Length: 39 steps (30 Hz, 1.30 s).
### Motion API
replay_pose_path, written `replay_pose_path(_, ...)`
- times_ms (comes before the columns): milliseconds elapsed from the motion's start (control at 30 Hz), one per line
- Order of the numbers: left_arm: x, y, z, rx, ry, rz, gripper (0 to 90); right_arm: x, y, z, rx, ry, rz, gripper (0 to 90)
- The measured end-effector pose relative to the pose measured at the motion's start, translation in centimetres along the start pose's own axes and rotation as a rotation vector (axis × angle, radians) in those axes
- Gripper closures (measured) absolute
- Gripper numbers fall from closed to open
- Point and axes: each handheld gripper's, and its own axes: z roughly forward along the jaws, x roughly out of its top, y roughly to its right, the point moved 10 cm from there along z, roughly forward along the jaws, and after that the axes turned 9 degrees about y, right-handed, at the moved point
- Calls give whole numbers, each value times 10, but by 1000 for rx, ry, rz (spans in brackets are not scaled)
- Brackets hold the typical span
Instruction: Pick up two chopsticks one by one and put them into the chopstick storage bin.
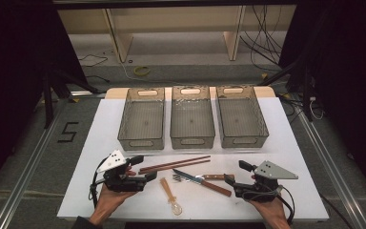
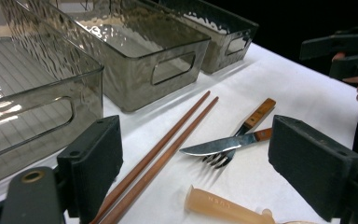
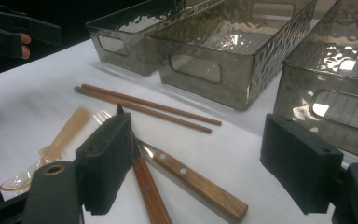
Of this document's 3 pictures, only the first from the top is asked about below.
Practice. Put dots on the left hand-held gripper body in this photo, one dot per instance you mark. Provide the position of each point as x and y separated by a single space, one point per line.
120 183

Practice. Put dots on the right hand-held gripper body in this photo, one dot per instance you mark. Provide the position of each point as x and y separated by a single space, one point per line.
260 189

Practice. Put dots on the amber translucent plastic spoon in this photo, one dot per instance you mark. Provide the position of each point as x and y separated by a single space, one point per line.
170 194

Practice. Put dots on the brown wooden chopstick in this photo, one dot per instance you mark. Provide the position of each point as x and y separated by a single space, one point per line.
178 162
181 166

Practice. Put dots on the grey translucent plastic bin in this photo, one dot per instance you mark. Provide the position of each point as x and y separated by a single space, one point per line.
241 119
143 120
192 120

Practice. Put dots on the person's left hand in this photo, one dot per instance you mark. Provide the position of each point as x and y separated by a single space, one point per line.
108 200

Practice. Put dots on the person's right hand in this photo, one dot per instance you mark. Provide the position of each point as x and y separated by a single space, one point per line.
273 213

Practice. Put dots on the white table sheet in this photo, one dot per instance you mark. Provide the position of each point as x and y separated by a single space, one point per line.
139 206

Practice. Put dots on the yellow tape roll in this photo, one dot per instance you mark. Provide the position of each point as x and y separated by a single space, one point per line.
141 70

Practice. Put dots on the black metal stand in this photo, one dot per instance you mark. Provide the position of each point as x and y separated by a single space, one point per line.
48 101
306 95

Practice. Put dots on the light wooden desk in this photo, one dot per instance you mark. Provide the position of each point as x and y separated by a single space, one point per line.
122 41

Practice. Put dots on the black curtain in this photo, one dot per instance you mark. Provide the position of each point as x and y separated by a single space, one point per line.
346 79
12 79

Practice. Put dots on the aluminium floor rail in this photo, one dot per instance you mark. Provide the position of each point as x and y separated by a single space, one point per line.
333 171
28 178

